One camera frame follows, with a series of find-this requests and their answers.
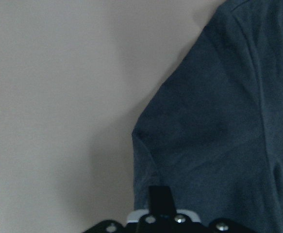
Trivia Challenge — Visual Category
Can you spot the black printed t-shirt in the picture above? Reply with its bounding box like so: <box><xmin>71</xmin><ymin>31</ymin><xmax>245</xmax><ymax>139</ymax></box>
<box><xmin>132</xmin><ymin>0</ymin><xmax>283</xmax><ymax>233</ymax></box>

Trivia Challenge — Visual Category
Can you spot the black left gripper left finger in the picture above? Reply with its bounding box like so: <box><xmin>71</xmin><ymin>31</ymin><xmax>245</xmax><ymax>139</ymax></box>
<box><xmin>85</xmin><ymin>185</ymin><xmax>161</xmax><ymax>233</ymax></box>

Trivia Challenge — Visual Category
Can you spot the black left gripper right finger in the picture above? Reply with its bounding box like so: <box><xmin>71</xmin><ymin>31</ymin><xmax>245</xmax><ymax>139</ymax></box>
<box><xmin>160</xmin><ymin>186</ymin><xmax>253</xmax><ymax>233</ymax></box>

